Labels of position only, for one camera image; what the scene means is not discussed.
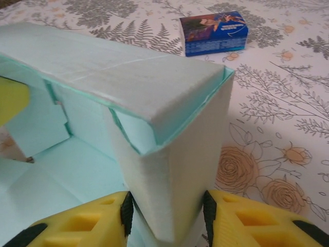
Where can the small blue printed box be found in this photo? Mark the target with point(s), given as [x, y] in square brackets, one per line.
[213, 33]

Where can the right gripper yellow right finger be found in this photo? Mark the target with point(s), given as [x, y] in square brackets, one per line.
[257, 226]

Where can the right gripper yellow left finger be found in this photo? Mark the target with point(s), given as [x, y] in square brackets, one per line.
[84, 226]

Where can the teal paper box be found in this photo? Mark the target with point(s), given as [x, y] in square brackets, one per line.
[102, 77]

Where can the floral tablecloth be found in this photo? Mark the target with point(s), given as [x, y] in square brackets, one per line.
[282, 115]

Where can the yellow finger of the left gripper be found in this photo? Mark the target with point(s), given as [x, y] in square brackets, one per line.
[13, 100]

